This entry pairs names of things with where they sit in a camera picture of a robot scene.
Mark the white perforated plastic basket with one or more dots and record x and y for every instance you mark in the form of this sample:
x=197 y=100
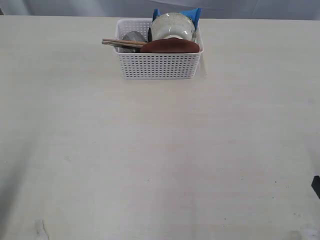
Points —
x=153 y=66

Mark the brown wooden plate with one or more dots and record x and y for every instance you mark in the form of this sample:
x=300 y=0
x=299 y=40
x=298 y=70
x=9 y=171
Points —
x=170 y=46

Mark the brown wooden chopstick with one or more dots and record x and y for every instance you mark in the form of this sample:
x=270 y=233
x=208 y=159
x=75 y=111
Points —
x=128 y=42
x=122 y=45

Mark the grey speckled ceramic bowl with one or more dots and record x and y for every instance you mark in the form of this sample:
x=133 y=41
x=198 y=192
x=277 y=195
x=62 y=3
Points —
x=172 y=25

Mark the blue chips snack bag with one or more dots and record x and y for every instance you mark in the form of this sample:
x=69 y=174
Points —
x=193 y=14

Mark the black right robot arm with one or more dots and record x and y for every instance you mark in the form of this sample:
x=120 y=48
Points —
x=316 y=185

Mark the grey metal cup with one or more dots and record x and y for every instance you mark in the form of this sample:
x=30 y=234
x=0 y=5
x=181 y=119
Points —
x=133 y=36

